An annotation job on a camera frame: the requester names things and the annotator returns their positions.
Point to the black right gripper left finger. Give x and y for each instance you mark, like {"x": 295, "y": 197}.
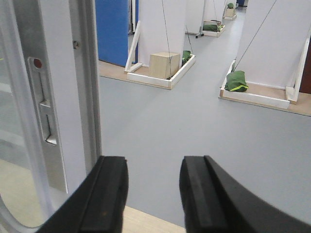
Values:
{"x": 98, "y": 204}

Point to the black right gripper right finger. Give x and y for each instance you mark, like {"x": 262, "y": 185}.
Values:
{"x": 214, "y": 202}

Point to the white sliding glass door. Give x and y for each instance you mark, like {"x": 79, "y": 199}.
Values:
{"x": 50, "y": 54}

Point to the metal door lock plate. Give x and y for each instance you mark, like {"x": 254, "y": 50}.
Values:
{"x": 42, "y": 96}

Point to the blue door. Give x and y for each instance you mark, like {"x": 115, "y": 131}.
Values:
{"x": 114, "y": 20}

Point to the light wooden base platform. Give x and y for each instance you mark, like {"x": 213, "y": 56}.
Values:
{"x": 17, "y": 189}

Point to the green sandbag right tray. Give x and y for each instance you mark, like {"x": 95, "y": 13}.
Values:
{"x": 235, "y": 82}

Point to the white framed right base tray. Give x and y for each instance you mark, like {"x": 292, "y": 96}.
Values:
{"x": 259, "y": 95}

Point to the white framed base tray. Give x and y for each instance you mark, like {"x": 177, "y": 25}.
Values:
{"x": 142, "y": 76}
{"x": 259, "y": 95}

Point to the white diagonal brace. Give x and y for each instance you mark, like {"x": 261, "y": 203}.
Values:
{"x": 132, "y": 52}

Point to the distant wooden cube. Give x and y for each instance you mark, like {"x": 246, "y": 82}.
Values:
{"x": 164, "y": 65}

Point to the green sandbag behind cube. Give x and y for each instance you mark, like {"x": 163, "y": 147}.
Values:
{"x": 186, "y": 56}

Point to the far base tray with sandbag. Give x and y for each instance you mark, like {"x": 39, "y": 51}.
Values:
{"x": 213, "y": 28}

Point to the farthest wooden box tray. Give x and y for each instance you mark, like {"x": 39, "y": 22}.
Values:
{"x": 230, "y": 11}

